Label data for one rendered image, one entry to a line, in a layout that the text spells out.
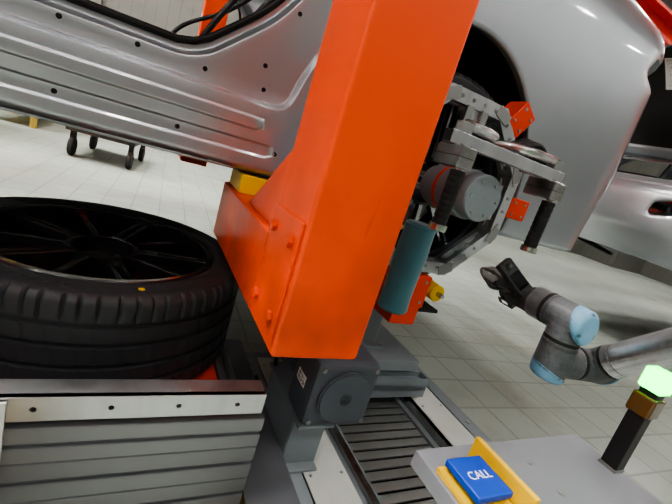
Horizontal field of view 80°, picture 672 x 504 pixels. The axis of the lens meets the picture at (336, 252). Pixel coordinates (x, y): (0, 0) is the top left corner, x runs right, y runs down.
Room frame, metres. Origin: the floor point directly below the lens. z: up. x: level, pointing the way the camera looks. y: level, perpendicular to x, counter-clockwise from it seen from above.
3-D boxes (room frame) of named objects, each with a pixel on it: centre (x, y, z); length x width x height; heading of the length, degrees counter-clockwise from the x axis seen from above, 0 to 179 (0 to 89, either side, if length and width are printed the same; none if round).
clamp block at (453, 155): (0.98, -0.20, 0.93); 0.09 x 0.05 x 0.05; 29
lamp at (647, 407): (0.68, -0.62, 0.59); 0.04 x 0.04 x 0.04; 29
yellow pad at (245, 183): (1.12, 0.26, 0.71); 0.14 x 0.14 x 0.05; 29
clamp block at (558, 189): (1.15, -0.50, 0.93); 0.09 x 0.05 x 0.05; 29
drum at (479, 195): (1.18, -0.29, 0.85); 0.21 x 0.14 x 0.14; 29
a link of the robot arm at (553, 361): (1.02, -0.65, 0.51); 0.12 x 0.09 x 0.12; 104
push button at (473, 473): (0.50, -0.29, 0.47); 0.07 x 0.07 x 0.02; 29
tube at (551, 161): (1.19, -0.40, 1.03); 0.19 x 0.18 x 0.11; 29
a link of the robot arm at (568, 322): (1.02, -0.63, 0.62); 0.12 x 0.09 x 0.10; 29
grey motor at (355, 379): (1.01, -0.02, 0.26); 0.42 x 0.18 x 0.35; 29
